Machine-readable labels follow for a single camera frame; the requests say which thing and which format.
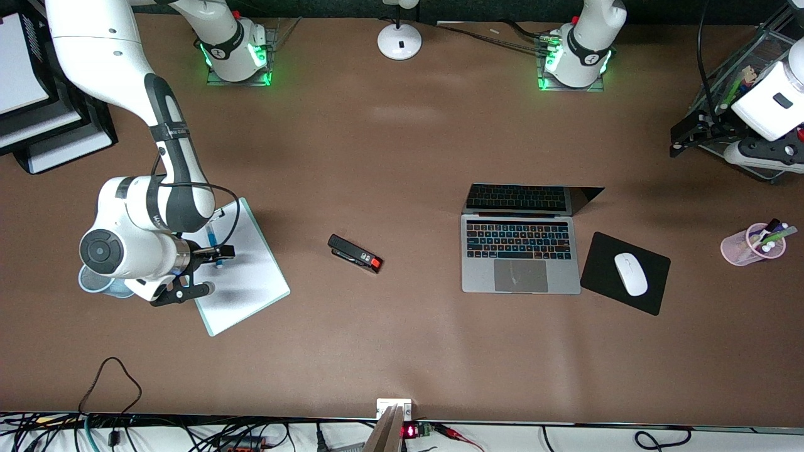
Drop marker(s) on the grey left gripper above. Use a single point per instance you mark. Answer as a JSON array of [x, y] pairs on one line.
[[714, 129]]

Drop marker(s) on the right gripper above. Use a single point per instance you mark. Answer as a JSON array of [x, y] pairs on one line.
[[200, 255]]

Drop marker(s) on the black marker in pink cup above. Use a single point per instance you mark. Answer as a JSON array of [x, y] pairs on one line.
[[769, 225]]

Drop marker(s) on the grey camera post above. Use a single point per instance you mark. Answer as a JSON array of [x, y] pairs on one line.
[[384, 433]]

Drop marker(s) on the black mouse pad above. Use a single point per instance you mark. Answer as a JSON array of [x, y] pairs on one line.
[[603, 276]]

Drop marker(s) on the pink mesh pen cup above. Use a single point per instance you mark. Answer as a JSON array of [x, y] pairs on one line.
[[735, 250]]

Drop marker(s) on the blue mesh pen cup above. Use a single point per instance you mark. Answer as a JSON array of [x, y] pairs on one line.
[[103, 287]]

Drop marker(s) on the green marker in tray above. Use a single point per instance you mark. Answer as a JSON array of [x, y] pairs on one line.
[[732, 93]]

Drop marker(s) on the black stacked letter trays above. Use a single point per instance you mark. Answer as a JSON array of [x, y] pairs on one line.
[[108, 133]]

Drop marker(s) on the white computer mouse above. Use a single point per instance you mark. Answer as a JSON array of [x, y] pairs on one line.
[[630, 274]]

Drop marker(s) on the white paper sheet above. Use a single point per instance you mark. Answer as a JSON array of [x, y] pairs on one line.
[[19, 63]]

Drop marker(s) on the white clipboard with teal edge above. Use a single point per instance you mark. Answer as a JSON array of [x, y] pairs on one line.
[[251, 282]]

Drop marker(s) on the light blue marker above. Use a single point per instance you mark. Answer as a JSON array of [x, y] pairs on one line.
[[213, 237]]

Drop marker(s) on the green marker in pink cup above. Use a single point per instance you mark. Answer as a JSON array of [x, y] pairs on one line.
[[782, 235]]

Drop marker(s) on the red LED display module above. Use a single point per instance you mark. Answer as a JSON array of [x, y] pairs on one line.
[[414, 430]]

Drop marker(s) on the black stapler with red end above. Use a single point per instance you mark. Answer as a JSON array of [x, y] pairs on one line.
[[352, 252]]

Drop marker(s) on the silver laptop computer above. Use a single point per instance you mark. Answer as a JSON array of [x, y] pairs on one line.
[[521, 276]]

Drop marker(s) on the small wooden piece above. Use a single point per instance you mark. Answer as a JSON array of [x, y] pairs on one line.
[[749, 74]]

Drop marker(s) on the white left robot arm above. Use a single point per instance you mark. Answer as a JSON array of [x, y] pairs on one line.
[[581, 56]]

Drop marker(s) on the white round lamp base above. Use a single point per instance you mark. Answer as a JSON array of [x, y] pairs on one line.
[[399, 41]]

